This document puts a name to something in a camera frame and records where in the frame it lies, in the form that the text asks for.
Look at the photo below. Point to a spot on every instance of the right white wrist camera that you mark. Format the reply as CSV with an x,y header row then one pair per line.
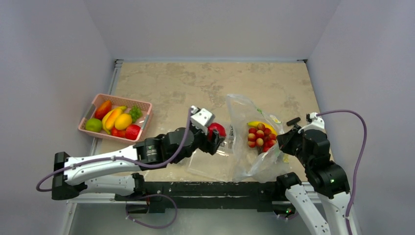
x,y
314,122

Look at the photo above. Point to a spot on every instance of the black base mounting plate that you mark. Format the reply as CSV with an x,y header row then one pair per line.
x,y
156,197

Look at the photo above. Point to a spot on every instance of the translucent printed plastic bag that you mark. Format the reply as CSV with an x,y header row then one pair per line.
x,y
248,163

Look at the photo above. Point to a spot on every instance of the clear plastic screw organizer box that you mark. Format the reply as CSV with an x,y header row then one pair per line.
x,y
217,167

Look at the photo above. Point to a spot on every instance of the green fake grapes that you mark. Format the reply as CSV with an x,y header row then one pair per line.
x,y
135,113

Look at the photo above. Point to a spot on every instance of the red fake strawberries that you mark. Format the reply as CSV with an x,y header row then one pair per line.
x,y
118,133

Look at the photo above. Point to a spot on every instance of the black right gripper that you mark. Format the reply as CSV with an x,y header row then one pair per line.
x,y
289,140

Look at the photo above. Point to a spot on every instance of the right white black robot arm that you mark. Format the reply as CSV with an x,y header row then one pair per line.
x,y
329,181

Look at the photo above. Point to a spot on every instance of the red fake round fruit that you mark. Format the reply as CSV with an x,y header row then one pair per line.
x,y
218,127

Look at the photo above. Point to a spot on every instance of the yellow fake lemon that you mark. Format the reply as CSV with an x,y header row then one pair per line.
x,y
123,121

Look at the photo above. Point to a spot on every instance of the yellow fake banana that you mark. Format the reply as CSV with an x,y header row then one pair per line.
x,y
106,116

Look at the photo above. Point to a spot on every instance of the red fake apple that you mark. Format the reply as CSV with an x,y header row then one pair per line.
x,y
132,132

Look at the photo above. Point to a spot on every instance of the yellow fake fruit in bag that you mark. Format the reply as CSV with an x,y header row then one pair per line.
x,y
256,123

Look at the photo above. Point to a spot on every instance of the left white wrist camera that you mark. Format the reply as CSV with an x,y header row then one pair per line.
x,y
201,118

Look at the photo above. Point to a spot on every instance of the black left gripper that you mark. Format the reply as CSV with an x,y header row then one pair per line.
x,y
208,146

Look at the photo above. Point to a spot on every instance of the green fake apple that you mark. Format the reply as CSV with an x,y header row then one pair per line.
x,y
93,125

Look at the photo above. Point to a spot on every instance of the red orange fake mango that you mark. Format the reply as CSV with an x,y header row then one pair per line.
x,y
103,109

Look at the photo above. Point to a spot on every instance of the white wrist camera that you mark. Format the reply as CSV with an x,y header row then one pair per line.
x,y
201,118
314,122

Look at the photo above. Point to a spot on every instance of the red fake fruits in bag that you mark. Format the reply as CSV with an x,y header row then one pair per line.
x,y
261,138

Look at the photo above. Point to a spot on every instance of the orange yellow fake mango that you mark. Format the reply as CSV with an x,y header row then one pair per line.
x,y
110,121

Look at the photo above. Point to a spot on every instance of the pink plastic basket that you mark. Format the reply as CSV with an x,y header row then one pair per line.
x,y
143,122

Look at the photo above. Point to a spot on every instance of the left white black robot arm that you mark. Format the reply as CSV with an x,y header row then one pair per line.
x,y
95,174

